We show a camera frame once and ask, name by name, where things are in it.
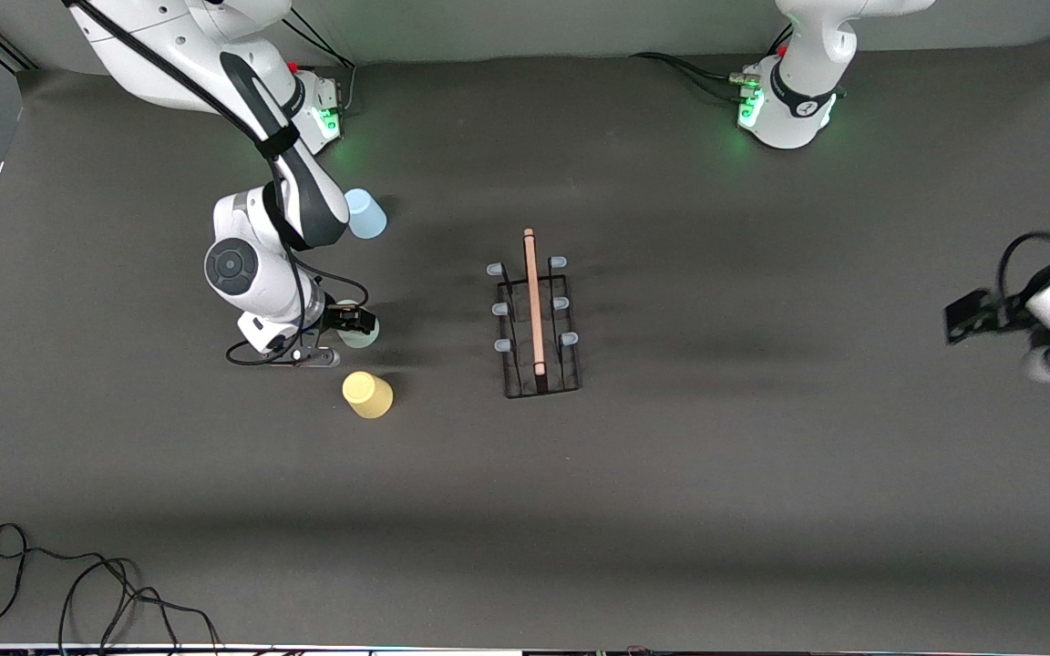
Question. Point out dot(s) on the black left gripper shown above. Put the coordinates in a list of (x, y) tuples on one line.
[(1004, 310)]

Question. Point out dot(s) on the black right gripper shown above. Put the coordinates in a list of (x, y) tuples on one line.
[(340, 318)]

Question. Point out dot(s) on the pale green plastic cup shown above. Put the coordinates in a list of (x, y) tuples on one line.
[(363, 339)]

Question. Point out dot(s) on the yellow plastic cup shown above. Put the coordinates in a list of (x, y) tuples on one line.
[(366, 394)]

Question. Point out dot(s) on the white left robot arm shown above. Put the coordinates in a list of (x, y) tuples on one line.
[(798, 109)]

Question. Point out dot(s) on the light blue plastic cup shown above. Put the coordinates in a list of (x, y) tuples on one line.
[(368, 219)]

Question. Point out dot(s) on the dark grey table mat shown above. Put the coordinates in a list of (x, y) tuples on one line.
[(716, 456)]

